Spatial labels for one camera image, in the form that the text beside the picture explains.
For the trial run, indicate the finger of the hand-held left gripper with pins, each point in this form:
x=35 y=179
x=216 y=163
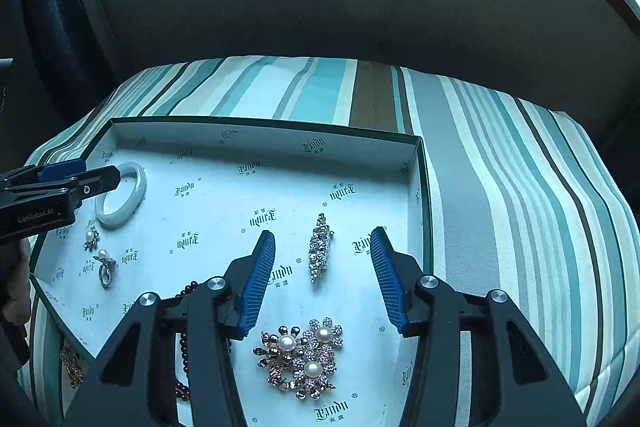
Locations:
x=60 y=171
x=95 y=184

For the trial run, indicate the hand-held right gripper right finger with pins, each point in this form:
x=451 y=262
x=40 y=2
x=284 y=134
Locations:
x=390 y=287

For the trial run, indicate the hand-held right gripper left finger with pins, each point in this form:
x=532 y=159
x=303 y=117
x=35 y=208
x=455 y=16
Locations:
x=257 y=287

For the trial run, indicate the white jade bangle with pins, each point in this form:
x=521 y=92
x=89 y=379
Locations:
x=141 y=187

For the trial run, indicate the small pearl brooch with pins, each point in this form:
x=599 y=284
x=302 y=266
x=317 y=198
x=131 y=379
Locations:
x=91 y=238

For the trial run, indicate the crystal hair clip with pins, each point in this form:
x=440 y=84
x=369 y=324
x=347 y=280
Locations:
x=320 y=252

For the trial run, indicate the large pearl flower brooch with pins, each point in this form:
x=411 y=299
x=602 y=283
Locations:
x=300 y=357

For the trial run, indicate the shallow printed box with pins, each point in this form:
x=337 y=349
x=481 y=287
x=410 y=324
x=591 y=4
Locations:
x=210 y=217

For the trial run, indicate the person's left hand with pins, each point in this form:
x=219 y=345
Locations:
x=15 y=292

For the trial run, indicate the striped tablecloth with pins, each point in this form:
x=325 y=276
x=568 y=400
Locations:
x=475 y=207

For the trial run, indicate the dark curtain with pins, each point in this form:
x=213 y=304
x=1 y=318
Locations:
x=65 y=7

